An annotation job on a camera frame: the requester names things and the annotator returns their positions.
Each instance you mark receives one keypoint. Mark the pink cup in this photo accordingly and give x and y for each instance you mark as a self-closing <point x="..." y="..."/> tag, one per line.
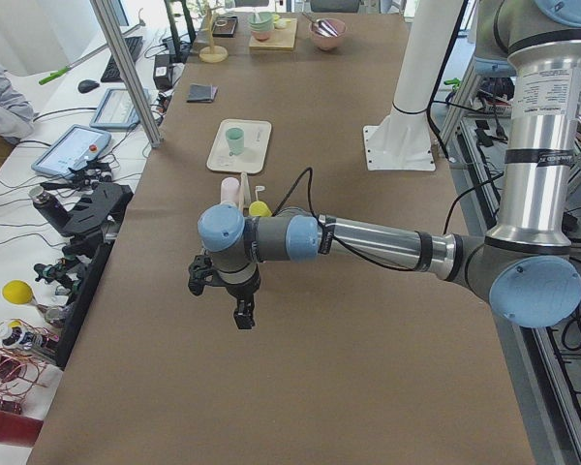
<point x="230" y="191"/>

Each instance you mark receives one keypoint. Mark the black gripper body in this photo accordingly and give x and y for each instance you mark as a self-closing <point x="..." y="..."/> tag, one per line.
<point x="241" y="292"/>

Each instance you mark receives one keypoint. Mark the yellow ball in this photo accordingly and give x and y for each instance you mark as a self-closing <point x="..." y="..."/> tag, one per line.
<point x="18" y="292"/>

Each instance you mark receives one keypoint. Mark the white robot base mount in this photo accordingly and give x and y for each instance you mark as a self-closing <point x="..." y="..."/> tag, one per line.
<point x="400" y="142"/>

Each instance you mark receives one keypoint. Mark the near teach pendant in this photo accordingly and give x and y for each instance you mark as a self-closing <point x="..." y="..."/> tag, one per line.
<point x="78" y="146"/>

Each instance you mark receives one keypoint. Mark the green top bowl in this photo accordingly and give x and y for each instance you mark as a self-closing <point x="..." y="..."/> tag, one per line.
<point x="263" y="21"/>

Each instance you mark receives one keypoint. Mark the aluminium frame post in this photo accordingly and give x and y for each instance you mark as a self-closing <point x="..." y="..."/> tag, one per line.
<point x="112" y="32"/>

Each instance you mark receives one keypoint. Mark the bamboo cutting board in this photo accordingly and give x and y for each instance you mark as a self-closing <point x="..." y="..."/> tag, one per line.
<point x="280" y="39"/>

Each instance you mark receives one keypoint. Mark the teach pendant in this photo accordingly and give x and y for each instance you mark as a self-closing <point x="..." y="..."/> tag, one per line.
<point x="115" y="112"/>
<point x="78" y="146"/>

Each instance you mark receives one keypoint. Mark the grey folded cloth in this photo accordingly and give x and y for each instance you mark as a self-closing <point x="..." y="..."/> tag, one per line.
<point x="201" y="93"/>

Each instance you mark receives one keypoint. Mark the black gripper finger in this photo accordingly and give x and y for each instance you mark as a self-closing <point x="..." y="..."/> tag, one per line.
<point x="201" y="274"/>
<point x="244" y="313"/>

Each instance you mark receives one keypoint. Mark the green handled stick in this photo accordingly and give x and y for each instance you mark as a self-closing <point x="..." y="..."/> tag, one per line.
<point x="63" y="71"/>

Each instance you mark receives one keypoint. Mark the white wire cup rack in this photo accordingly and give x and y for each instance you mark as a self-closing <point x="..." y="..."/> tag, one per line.
<point x="247" y="195"/>

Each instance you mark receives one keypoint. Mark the wooden mug tree stand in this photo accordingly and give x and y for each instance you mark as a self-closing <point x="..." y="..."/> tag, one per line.
<point x="211" y="53"/>

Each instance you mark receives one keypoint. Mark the pink bowl with utensils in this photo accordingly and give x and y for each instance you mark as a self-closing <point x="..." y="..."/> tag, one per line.
<point x="329" y="36"/>

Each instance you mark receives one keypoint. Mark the far teach pendant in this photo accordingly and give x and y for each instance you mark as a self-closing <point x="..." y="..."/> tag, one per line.
<point x="115" y="112"/>

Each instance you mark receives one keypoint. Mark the yellow cup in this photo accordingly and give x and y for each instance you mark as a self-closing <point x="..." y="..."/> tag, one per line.
<point x="259" y="209"/>

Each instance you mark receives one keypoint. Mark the black box with label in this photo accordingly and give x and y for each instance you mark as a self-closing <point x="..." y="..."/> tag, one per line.
<point x="163" y="72"/>

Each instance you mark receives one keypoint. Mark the black computer mouse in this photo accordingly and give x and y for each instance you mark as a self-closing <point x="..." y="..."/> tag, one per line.
<point x="87" y="85"/>

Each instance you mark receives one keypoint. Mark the copper wire basket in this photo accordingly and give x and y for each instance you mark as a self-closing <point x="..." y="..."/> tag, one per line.
<point x="28" y="371"/>

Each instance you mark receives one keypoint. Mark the white rabbit tray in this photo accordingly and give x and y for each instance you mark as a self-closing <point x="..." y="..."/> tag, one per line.
<point x="251" y="160"/>

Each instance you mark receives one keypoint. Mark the black metal stand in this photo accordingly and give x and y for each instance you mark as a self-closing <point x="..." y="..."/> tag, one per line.
<point x="89" y="213"/>

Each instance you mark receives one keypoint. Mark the red cylinder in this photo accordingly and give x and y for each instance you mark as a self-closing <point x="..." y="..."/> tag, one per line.
<point x="18" y="430"/>

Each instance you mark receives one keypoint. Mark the green cup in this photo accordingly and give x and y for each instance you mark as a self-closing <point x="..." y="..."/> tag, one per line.
<point x="235" y="140"/>

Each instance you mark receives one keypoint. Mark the dark tray with items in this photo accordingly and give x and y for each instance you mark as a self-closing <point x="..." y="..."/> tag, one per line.
<point x="225" y="27"/>

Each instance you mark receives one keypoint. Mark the pink bottom bowl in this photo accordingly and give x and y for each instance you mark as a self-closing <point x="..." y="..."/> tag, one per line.
<point x="262" y="36"/>

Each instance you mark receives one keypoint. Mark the black water bottle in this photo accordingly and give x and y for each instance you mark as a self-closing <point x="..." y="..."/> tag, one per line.
<point x="50" y="208"/>

